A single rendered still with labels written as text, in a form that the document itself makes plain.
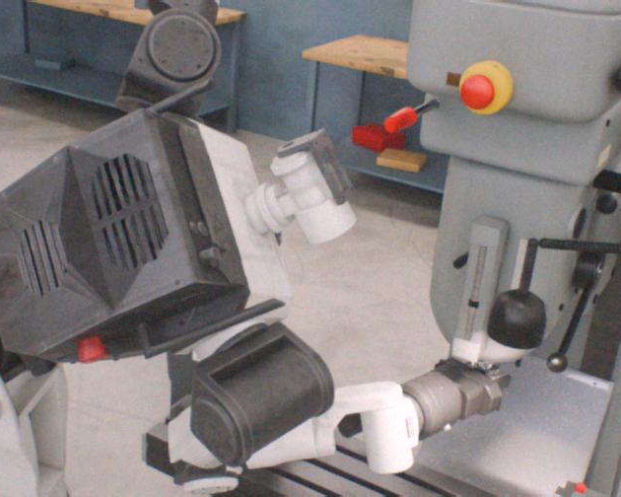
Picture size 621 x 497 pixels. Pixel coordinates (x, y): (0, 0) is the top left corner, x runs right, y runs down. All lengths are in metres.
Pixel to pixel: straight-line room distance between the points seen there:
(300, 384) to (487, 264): 0.35
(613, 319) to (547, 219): 0.56
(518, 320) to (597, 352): 0.70
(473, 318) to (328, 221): 0.32
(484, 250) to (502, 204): 0.07
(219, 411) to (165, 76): 0.40
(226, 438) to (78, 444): 2.35
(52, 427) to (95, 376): 2.30
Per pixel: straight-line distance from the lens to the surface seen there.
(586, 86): 1.07
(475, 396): 1.40
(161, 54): 1.09
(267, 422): 1.02
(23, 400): 1.32
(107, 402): 3.54
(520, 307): 1.14
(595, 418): 1.85
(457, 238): 1.30
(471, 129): 1.21
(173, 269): 0.92
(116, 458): 3.27
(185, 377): 1.76
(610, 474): 2.00
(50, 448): 1.43
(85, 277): 0.99
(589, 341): 1.82
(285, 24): 6.42
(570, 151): 1.18
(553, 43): 1.06
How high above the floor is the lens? 2.00
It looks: 24 degrees down
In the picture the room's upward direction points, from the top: 5 degrees clockwise
